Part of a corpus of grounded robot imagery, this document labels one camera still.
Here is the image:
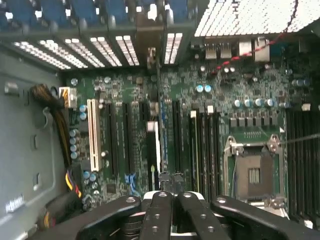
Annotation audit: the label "CPU socket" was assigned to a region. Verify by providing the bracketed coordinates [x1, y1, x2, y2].
[223, 134, 288, 201]

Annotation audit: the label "metal socket cover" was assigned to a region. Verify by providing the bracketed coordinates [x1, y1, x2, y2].
[249, 196, 288, 219]

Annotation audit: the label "white expansion slot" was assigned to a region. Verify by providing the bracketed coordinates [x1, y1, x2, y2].
[86, 98, 104, 173]

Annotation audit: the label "thin socket locking lever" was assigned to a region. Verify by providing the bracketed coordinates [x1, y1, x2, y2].
[278, 133, 320, 145]

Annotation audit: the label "green motherboard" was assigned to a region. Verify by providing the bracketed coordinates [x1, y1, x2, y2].
[64, 62, 320, 226]

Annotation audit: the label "grey power supply unit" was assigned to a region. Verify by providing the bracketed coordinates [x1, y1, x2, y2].
[0, 48, 67, 240]

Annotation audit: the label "open grey PC case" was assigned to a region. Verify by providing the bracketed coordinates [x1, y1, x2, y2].
[0, 0, 320, 240]

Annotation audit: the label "yellow and black power wires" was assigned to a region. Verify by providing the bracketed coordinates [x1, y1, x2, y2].
[29, 83, 83, 199]

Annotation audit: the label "red and black twisted wire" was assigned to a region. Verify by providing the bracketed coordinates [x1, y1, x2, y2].
[209, 0, 301, 76]

